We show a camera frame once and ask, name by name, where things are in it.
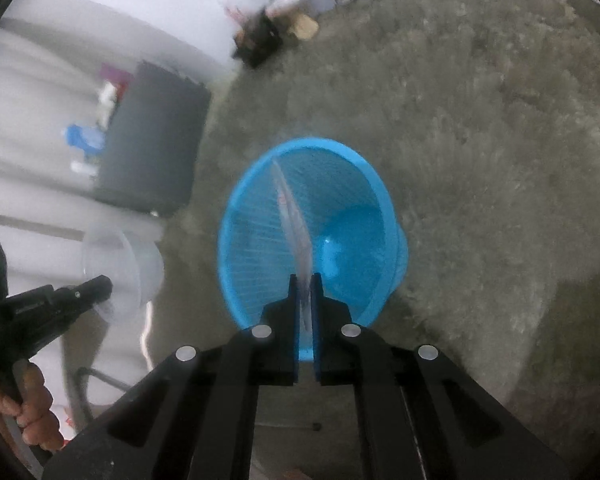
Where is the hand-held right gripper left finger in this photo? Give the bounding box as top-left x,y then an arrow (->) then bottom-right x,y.
42,274 -> 301,480

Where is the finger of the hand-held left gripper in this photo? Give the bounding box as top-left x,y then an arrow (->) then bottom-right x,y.
52,275 -> 114,312

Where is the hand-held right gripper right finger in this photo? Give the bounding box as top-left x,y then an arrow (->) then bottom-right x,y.
311,273 -> 571,480

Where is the clear plastic cup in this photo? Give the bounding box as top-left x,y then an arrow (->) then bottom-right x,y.
82,222 -> 166,326

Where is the blue plastic basket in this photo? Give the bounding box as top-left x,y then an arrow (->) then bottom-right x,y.
217,137 -> 410,363

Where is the clear plastic wrapper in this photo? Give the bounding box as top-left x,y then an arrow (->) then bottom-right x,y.
271,157 -> 315,333

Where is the person's left hand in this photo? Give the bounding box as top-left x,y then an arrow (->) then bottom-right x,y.
0,360 -> 66,453

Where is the blue plastic bottle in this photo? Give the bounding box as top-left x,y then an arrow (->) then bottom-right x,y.
64,124 -> 106,155

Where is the dark grey cabinet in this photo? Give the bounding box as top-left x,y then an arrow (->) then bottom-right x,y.
92,60 -> 212,218

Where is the purple cup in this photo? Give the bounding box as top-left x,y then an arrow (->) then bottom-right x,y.
100,63 -> 134,92

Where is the black item on floor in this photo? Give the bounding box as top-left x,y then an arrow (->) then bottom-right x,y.
231,7 -> 287,69

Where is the small cardboard box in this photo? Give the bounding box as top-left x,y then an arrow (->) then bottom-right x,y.
285,10 -> 321,42

